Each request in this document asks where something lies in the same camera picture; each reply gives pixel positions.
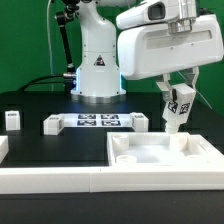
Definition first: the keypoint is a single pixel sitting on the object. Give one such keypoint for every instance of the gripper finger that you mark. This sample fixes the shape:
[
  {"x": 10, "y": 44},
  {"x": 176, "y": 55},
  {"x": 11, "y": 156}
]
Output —
[
  {"x": 191, "y": 75},
  {"x": 165, "y": 87}
]

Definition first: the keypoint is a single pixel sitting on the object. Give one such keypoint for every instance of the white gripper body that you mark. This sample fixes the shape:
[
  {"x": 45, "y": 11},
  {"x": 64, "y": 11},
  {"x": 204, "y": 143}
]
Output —
[{"x": 149, "y": 51}]

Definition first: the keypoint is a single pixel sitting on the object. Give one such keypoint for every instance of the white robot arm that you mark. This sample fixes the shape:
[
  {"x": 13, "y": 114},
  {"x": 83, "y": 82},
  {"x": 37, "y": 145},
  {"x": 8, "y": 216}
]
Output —
[{"x": 99, "y": 74}]

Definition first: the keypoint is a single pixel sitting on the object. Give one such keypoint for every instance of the white fiducial marker base sheet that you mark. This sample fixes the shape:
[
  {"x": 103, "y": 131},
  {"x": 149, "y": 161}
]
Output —
[{"x": 96, "y": 120}]

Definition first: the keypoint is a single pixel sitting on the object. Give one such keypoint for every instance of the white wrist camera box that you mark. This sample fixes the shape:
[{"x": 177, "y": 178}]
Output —
[{"x": 149, "y": 12}]

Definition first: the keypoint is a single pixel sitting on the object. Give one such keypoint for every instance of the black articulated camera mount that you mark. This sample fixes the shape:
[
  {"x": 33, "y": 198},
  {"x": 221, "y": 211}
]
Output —
[{"x": 62, "y": 18}]

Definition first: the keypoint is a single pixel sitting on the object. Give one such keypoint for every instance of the white front fence rail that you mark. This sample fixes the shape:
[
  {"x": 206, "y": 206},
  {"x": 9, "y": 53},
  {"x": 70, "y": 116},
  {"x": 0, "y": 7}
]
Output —
[{"x": 106, "y": 179}]

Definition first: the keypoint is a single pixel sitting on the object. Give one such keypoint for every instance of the white fence rail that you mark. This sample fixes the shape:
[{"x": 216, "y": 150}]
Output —
[
  {"x": 106, "y": 179},
  {"x": 4, "y": 148}
]

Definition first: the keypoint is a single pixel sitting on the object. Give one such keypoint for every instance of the white left fence rail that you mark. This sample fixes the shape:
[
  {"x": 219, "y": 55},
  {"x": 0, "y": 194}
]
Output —
[{"x": 4, "y": 148}]

